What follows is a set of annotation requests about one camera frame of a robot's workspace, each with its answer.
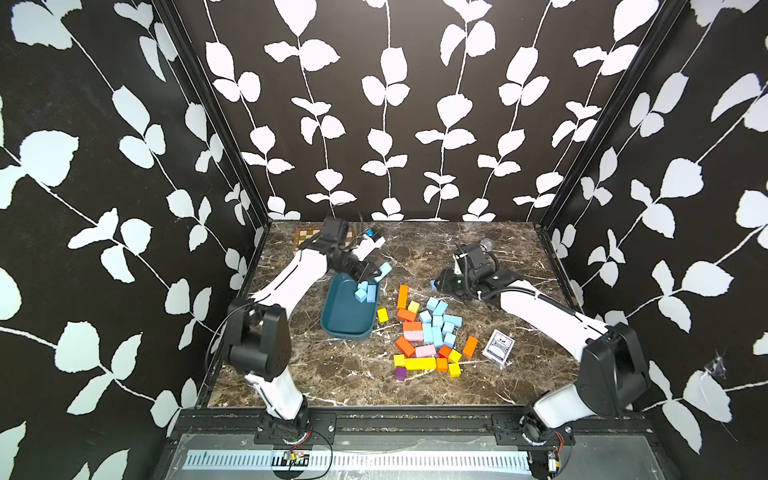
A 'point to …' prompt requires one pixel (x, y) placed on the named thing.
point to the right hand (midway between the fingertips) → (433, 278)
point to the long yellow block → (420, 363)
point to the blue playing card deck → (499, 347)
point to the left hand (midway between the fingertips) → (377, 266)
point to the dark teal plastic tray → (342, 314)
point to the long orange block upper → (403, 296)
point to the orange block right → (470, 347)
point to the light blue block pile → (438, 326)
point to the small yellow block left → (382, 314)
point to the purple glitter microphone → (486, 245)
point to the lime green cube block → (413, 307)
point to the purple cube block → (401, 373)
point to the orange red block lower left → (406, 347)
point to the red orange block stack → (412, 329)
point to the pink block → (425, 351)
